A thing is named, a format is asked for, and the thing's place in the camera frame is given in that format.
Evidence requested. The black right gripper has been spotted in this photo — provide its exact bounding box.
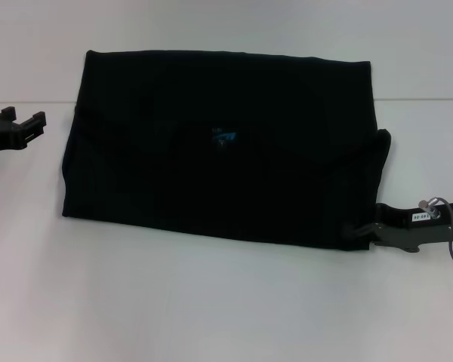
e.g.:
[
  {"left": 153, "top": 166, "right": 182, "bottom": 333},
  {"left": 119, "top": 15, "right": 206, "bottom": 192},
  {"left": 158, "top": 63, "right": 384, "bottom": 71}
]
[{"left": 341, "top": 202, "right": 453, "bottom": 253}]

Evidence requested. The black t-shirt with FREE print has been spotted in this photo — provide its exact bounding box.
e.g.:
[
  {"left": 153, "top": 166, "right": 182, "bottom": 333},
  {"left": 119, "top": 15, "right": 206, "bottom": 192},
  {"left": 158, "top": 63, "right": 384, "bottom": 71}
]
[{"left": 61, "top": 49, "right": 394, "bottom": 253}]

